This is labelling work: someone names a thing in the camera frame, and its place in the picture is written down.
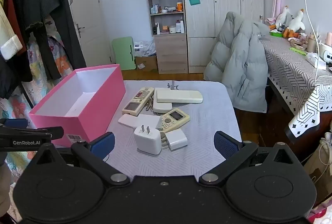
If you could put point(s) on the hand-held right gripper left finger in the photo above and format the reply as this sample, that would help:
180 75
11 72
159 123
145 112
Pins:
103 143

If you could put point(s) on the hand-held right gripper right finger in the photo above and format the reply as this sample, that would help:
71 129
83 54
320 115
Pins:
225 145

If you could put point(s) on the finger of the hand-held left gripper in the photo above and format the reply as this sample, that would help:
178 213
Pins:
55 132
15 123

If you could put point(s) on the pink cardboard box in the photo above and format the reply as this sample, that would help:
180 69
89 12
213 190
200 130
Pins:
99 112

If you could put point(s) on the large white plug charger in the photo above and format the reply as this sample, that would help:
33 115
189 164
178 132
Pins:
148 141

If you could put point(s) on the small white plug charger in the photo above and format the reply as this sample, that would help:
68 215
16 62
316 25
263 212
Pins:
177 139

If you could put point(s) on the beige remote with magenta panel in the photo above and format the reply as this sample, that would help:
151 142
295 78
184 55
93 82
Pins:
137 102

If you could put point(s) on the yellowish remote with grey display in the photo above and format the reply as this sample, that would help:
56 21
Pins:
173 118

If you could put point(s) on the long white power bank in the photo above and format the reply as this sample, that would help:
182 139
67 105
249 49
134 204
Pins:
179 95

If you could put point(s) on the short white power bank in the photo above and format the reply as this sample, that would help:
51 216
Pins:
162 107

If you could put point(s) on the grey quilted table cloth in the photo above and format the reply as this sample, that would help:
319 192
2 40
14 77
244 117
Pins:
207 120

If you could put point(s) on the black garment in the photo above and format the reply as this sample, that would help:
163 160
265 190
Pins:
7 78

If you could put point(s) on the floral printed cloth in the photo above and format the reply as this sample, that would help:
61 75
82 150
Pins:
55 58

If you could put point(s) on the cream coat with fuzzy cuff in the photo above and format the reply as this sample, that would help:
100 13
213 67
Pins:
9 42

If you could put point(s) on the grey puffer jacket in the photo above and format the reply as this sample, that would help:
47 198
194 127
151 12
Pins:
241 65

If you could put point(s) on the brown cardboard box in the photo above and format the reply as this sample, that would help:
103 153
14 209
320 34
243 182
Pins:
146 63

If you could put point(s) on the geometric patterned desk cloth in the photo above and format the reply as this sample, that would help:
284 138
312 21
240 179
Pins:
293 76

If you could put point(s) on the white printed packages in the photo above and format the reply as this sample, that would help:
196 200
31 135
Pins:
144 48

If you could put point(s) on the wooden shelf unit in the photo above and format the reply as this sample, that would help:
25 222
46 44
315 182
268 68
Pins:
171 52

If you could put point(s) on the black hanging coat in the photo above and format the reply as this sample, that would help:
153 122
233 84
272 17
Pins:
24 6

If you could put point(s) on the dark grey hanging shirt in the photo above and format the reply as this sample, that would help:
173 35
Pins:
55 6

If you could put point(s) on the white tissue pack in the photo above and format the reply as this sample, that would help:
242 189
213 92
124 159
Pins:
314 59

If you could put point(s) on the light wood wardrobe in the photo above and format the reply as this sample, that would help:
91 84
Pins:
225 11

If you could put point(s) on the white door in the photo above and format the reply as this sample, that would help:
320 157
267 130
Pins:
88 0

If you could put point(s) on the white desk appliance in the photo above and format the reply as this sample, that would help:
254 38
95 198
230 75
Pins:
326 53

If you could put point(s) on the white goose plush toy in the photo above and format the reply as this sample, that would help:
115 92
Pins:
283 17
297 22

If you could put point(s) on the orange jar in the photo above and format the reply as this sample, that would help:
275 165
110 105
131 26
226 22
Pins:
179 6

